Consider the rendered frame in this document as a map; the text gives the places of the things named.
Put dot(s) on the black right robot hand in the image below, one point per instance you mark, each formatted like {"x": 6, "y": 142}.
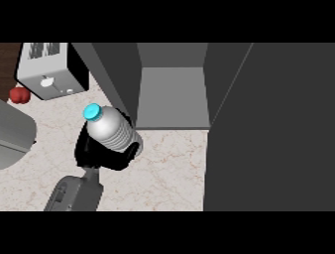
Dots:
{"x": 100, "y": 158}

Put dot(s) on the clear water bottle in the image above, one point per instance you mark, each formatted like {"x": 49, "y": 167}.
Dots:
{"x": 108, "y": 129}

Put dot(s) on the grey cabinet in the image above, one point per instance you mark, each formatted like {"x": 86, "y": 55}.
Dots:
{"x": 171, "y": 96}

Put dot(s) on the dark grey cabinet door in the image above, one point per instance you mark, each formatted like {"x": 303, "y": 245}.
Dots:
{"x": 282, "y": 132}

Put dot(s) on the red bell pepper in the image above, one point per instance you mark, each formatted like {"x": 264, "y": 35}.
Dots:
{"x": 19, "y": 95}

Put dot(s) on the white toaster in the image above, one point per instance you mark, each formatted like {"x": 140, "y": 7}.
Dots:
{"x": 47, "y": 71}

